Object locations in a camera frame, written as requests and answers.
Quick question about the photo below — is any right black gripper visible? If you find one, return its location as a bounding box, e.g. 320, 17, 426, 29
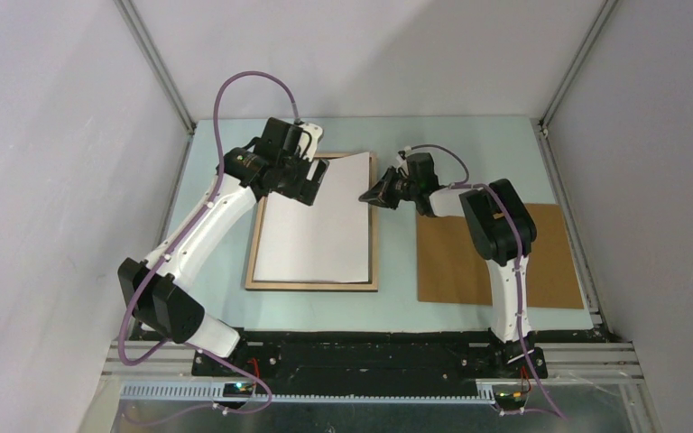
359, 166, 419, 210

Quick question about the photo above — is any black picture frame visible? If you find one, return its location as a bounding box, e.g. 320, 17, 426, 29
245, 151, 381, 293

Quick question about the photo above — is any brown cardboard backing board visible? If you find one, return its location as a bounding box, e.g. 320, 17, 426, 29
416, 204, 584, 309

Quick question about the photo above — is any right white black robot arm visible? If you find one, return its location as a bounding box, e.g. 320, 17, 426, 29
359, 151, 537, 377

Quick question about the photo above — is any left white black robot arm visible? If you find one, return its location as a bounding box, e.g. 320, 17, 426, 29
117, 117, 328, 376

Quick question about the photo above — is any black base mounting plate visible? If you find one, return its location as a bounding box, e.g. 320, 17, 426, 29
194, 326, 548, 396

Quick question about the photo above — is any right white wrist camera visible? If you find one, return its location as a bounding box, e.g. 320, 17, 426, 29
396, 147, 412, 177

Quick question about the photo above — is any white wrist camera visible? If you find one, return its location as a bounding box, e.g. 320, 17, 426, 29
298, 123, 324, 161
396, 147, 412, 177

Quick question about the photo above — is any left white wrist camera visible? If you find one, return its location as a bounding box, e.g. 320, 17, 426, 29
298, 123, 324, 161

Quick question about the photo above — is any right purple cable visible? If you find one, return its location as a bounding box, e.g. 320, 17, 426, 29
409, 143, 568, 419

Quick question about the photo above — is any purple cable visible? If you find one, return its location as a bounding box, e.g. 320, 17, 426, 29
116, 70, 300, 415
409, 143, 568, 419

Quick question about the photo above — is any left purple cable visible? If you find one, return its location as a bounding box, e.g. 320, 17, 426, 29
116, 70, 300, 415

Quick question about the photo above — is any aluminium frame rail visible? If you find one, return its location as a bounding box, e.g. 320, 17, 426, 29
101, 344, 644, 404

